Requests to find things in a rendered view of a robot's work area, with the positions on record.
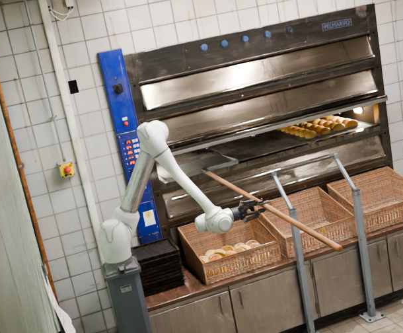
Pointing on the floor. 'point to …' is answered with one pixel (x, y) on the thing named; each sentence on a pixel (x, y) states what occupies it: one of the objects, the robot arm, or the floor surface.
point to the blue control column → (110, 67)
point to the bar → (300, 240)
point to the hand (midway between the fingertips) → (263, 205)
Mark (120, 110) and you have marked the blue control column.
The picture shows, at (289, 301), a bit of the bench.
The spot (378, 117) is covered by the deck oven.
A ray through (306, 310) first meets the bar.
